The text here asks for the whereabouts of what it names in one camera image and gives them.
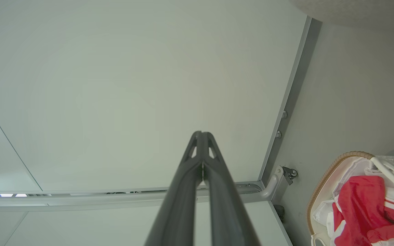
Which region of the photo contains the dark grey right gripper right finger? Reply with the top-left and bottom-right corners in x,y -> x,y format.
202,132 -> 261,246

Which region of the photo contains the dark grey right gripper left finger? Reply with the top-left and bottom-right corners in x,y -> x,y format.
145,131 -> 204,246

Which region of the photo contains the plain red garment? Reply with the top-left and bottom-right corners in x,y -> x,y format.
332,175 -> 394,246

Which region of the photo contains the wicker rimmed laundry basket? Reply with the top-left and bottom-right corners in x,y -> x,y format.
306,151 -> 394,246

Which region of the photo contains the metal caster bracket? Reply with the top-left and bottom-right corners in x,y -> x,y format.
282,166 -> 299,186

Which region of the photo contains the grey metal partition rail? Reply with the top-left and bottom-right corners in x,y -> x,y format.
0,167 -> 284,207

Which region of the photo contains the grey metal partition post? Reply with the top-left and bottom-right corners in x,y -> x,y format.
259,15 -> 323,185

